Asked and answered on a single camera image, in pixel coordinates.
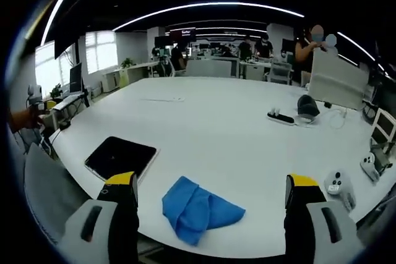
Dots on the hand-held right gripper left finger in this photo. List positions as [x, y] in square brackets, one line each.
[92, 239]

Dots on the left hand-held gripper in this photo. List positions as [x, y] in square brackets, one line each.
[34, 95]

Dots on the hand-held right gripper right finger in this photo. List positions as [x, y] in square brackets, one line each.
[312, 239]

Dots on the rectangular dark mirror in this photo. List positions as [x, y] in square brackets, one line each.
[120, 155]

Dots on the blue cleaning cloth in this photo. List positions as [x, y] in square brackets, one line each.
[198, 208]

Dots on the green potted plant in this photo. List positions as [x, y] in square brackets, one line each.
[127, 62]
[56, 91]

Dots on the bright window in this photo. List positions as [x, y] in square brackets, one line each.
[51, 66]
[99, 50]

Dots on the black computer monitor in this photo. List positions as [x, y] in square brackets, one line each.
[75, 78]

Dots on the white hand controller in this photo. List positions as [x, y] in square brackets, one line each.
[338, 185]
[369, 165]

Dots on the grey office chair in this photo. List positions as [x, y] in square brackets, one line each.
[49, 189]

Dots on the curved ceiling light strip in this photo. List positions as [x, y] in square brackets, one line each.
[204, 5]
[58, 4]

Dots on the black and white power strip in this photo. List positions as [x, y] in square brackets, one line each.
[281, 117]

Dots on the grey computer monitor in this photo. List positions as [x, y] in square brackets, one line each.
[337, 81]

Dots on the white mesh office chair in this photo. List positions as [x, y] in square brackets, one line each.
[280, 74]

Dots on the white desk divider screen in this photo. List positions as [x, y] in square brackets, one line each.
[210, 68]

